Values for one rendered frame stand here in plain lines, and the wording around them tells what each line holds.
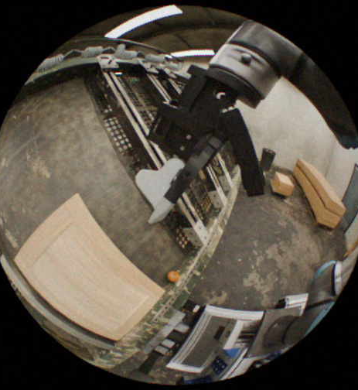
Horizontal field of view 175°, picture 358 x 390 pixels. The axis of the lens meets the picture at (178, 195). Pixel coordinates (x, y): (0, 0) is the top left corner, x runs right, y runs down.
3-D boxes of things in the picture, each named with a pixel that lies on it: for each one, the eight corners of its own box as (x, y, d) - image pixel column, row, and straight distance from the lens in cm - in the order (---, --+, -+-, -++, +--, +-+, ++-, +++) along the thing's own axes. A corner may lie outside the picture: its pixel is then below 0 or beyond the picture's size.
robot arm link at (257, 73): (270, 87, 21) (288, 73, 14) (256, 107, 20) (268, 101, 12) (225, 59, 22) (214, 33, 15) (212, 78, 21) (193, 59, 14)
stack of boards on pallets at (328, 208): (331, 232, 428) (346, 210, 408) (314, 226, 346) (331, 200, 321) (308, 184, 581) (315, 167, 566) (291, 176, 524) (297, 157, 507)
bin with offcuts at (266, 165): (272, 173, 439) (277, 155, 422) (258, 169, 425) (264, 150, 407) (269, 167, 485) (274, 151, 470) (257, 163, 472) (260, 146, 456)
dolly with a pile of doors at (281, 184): (288, 201, 336) (294, 187, 321) (271, 195, 314) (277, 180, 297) (282, 187, 385) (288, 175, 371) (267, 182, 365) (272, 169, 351)
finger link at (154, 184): (125, 202, 19) (161, 148, 18) (157, 227, 19) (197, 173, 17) (114, 206, 17) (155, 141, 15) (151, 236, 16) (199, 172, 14)
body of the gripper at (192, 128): (172, 132, 23) (205, 74, 22) (213, 160, 22) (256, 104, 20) (143, 143, 17) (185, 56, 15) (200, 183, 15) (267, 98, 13)
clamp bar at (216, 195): (213, 210, 84) (249, 204, 75) (128, 68, 106) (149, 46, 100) (218, 201, 91) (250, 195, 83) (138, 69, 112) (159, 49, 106)
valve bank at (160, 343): (161, 355, 99) (156, 367, 79) (142, 345, 98) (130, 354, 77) (204, 306, 91) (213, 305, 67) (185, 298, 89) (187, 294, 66)
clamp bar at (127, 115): (191, 248, 65) (237, 251, 53) (89, 69, 92) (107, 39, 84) (200, 234, 70) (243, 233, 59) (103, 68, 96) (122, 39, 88)
